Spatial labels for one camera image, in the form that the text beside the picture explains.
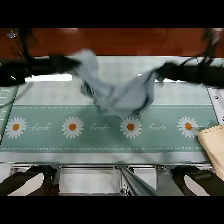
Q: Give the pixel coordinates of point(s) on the light blue shirt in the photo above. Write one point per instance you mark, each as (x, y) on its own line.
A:
(116, 95)

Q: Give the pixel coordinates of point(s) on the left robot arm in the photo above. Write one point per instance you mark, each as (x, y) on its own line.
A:
(20, 71)

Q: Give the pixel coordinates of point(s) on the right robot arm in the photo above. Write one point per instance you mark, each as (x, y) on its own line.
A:
(200, 75)

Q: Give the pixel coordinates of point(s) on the beige garment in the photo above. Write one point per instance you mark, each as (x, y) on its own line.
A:
(213, 146)

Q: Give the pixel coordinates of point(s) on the silver frame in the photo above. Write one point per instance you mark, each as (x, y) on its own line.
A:
(140, 186)

